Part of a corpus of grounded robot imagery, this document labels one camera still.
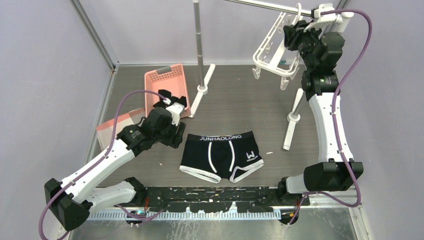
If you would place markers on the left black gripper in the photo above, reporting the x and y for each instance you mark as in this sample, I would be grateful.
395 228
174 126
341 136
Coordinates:
176 137

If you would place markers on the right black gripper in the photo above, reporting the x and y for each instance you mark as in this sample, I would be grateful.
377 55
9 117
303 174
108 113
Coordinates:
292 35

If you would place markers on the white clip hanger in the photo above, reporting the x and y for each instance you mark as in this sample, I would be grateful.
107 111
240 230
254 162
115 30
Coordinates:
272 50

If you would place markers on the black boxer briefs white trim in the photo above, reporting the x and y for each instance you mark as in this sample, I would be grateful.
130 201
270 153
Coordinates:
213 158

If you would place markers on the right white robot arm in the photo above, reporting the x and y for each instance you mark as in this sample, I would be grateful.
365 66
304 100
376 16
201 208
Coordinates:
336 170

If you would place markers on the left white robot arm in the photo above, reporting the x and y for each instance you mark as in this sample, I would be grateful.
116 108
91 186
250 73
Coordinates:
73 199

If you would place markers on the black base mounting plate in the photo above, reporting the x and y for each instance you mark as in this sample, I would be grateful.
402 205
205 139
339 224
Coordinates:
208 199

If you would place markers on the silver clothes rack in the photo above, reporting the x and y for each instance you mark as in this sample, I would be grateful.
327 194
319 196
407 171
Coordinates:
204 78

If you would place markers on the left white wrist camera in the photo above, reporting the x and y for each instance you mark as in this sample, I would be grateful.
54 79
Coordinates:
176 111

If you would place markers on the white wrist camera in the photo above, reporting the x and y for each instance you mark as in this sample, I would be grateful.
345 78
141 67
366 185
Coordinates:
321 20
176 111

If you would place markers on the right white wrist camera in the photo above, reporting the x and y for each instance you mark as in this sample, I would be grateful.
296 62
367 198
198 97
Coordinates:
321 20

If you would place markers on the aluminium frame post right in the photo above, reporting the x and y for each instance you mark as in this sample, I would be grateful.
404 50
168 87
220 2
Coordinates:
325 42

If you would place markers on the aluminium frame post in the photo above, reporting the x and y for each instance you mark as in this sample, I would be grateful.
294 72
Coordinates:
325 42
86 13

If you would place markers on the aluminium frame post left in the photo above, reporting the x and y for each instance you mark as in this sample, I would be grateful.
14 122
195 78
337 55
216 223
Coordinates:
86 13

